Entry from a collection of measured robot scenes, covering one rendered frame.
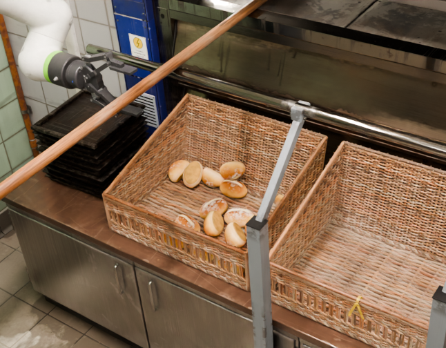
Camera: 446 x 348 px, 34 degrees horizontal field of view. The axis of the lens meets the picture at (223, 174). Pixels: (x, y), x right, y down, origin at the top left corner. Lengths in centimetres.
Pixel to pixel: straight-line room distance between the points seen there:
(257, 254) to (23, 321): 141
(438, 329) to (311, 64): 93
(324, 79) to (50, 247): 114
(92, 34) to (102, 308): 100
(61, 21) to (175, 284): 85
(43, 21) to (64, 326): 134
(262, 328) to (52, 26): 101
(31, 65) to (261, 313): 92
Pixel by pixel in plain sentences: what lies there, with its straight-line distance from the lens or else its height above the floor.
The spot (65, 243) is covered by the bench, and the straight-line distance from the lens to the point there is 260.
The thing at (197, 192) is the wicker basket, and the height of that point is 59.
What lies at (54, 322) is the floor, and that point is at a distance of 302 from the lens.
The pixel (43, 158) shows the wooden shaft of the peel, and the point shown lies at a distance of 172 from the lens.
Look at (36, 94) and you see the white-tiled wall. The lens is 325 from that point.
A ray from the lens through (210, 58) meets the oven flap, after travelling 246.
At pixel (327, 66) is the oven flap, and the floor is 106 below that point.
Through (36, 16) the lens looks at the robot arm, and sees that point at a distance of 208.
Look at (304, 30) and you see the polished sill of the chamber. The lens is 221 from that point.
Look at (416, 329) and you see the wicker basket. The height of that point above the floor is 72.
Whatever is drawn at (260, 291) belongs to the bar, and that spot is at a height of 74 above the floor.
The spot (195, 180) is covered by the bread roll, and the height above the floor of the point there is 63.
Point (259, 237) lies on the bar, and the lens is 183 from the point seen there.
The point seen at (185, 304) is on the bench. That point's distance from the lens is 233.
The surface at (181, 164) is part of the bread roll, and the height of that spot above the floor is 65.
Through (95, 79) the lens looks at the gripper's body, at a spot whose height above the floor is 121.
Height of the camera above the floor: 214
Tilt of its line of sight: 37 degrees down
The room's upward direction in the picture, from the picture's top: 5 degrees counter-clockwise
